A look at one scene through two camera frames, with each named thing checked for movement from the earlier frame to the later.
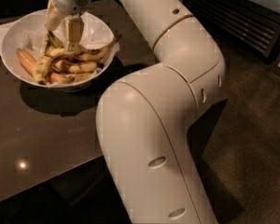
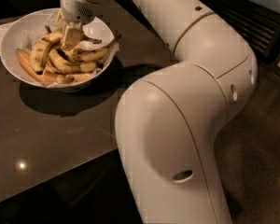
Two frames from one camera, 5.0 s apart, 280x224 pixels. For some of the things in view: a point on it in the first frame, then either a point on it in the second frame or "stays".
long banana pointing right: [97, 54] stays
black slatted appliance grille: [256, 16] stays
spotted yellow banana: [48, 59] -> [40, 47]
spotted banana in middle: [78, 67] stays
